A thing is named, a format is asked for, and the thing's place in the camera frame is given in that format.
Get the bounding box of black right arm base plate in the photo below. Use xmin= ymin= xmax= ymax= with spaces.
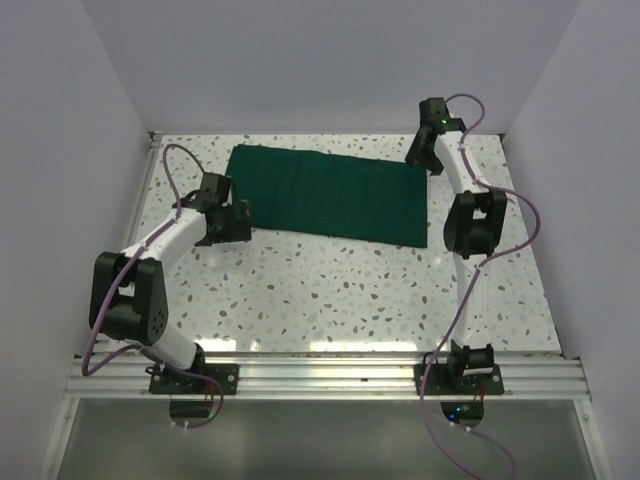
xmin=424 ymin=346 xmax=505 ymax=396

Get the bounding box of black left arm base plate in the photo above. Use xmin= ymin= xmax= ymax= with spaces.
xmin=145 ymin=363 xmax=240 ymax=395

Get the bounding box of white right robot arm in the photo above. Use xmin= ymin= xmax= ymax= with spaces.
xmin=405 ymin=97 xmax=507 ymax=393

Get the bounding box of aluminium extrusion rail frame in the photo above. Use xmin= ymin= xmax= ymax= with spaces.
xmin=39 ymin=130 xmax=601 ymax=480

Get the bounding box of dark green surgical cloth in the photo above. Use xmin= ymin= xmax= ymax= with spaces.
xmin=226 ymin=145 xmax=428 ymax=248

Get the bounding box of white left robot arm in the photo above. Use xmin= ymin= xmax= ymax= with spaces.
xmin=83 ymin=172 xmax=251 ymax=393

